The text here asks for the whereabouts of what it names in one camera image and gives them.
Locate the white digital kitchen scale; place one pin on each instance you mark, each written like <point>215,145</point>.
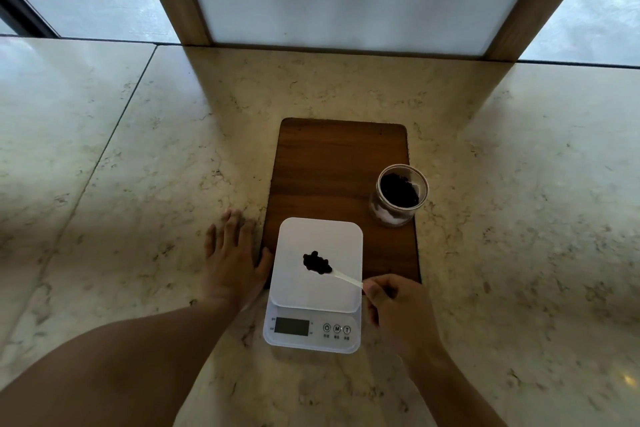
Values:
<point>315,286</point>

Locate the black beans on spoon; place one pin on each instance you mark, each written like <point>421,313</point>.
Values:
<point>316,262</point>

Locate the person's right thumb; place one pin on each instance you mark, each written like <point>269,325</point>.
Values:
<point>375,309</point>

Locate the clear plastic spoon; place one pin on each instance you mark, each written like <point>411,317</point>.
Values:
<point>345,277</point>

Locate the person's left middle finger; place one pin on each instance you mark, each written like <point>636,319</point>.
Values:
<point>231,229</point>

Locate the person's right forearm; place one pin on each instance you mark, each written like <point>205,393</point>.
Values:
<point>447,391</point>

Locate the dark wooden cutting board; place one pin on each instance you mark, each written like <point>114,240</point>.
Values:
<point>340,176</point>

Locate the person's left thumb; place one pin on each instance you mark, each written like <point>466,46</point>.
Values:
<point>265,266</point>

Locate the glass jar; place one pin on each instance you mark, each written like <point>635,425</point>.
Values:
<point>398,196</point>

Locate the person's left forearm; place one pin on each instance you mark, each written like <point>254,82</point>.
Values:
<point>120,366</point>

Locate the person's right hand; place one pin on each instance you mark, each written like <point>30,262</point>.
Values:
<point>402,314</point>

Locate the person's left hand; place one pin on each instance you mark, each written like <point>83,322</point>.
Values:
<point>232,271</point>

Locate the black beans in jar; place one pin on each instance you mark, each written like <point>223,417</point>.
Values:
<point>398,190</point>

